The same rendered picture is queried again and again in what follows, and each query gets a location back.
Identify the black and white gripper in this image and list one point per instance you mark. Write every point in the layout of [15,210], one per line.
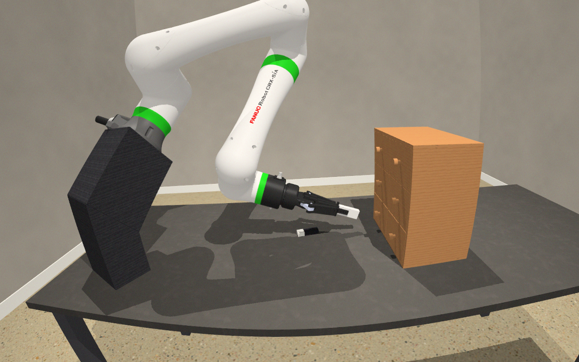
[314,203]

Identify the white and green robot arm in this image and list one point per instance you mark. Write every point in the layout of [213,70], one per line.
[154,59]

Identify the orange wooden chest of drawers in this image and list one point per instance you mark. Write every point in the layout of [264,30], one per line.
[445,178]

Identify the wooden drawer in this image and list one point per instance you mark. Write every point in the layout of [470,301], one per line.
[382,182]
[382,149]
[399,201]
[401,162]
[396,236]
[380,213]

